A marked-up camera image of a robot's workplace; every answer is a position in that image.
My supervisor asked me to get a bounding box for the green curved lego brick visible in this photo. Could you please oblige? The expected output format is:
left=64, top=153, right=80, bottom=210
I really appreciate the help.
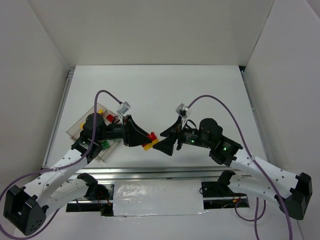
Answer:
left=100, top=140, right=110, bottom=150

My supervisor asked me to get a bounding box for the red rectangular lego brick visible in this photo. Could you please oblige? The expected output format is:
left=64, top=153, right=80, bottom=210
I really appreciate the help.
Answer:
left=148, top=132, right=159, bottom=144

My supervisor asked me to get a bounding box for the yellow rectangular lego brick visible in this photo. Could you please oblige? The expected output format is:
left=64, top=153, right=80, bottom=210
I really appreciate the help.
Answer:
left=141, top=139, right=159, bottom=151

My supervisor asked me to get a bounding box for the red oval lego brick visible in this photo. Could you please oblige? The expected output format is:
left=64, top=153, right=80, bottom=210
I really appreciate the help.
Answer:
left=106, top=114, right=115, bottom=123

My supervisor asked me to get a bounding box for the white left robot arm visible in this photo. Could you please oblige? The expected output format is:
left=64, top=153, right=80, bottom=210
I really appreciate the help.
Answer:
left=3, top=113, right=152, bottom=236

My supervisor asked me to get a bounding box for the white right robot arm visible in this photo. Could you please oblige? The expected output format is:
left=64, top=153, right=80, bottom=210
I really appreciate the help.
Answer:
left=153, top=118, right=313, bottom=220

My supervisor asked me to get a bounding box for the clear bin middle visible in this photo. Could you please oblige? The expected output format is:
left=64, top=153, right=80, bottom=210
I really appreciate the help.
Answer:
left=103, top=109, right=121, bottom=125

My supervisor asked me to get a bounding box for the clear bin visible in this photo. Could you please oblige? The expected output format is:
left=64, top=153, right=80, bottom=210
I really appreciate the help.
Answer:
left=66, top=103, right=107, bottom=142
left=96, top=139, right=121, bottom=162
left=103, top=109, right=121, bottom=125

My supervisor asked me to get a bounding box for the clear bin near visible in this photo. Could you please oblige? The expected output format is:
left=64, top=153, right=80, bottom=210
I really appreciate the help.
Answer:
left=96, top=139, right=121, bottom=162

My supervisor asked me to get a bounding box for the clear bin far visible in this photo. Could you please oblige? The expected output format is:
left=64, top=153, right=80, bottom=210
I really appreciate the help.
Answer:
left=66, top=103, right=107, bottom=142

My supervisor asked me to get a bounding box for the white taped cover plate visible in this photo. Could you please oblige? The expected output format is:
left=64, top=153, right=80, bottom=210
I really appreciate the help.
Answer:
left=113, top=179, right=205, bottom=217

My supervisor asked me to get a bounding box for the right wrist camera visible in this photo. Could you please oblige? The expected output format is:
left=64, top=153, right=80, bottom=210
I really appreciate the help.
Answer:
left=175, top=103, right=191, bottom=120

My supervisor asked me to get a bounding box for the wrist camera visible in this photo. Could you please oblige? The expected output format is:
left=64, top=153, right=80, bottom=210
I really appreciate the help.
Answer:
left=175, top=103, right=191, bottom=120
left=116, top=101, right=131, bottom=118

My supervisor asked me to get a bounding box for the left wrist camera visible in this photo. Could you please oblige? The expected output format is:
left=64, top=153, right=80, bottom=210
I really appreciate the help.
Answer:
left=116, top=101, right=131, bottom=118

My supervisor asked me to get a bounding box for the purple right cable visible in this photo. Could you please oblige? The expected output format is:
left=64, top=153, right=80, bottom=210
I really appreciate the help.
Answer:
left=186, top=95, right=295, bottom=240

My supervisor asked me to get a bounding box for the purple cable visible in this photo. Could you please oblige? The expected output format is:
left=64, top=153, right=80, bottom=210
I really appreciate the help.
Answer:
left=0, top=90, right=123, bottom=238
left=186, top=95, right=295, bottom=240

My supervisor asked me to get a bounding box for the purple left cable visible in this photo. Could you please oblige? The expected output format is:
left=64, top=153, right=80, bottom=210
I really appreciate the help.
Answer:
left=0, top=90, right=123, bottom=238

